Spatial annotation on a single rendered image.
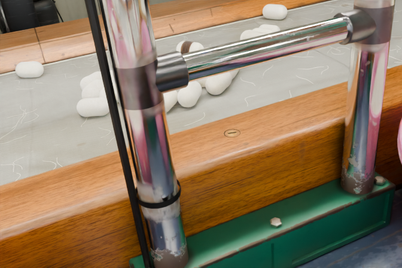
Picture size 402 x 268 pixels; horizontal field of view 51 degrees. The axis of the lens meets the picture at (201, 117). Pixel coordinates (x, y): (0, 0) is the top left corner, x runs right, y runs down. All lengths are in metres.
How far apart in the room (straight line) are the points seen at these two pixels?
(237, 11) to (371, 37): 0.42
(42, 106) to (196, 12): 0.29
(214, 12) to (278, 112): 0.35
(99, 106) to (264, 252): 0.20
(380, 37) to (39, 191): 0.23
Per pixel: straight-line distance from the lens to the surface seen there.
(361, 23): 0.27
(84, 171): 0.29
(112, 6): 0.19
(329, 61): 0.49
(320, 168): 0.33
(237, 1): 0.68
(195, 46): 0.51
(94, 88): 0.43
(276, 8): 0.65
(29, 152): 0.39
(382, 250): 0.35
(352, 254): 0.34
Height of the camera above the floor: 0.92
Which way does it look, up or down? 28 degrees down
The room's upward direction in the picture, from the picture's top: 6 degrees counter-clockwise
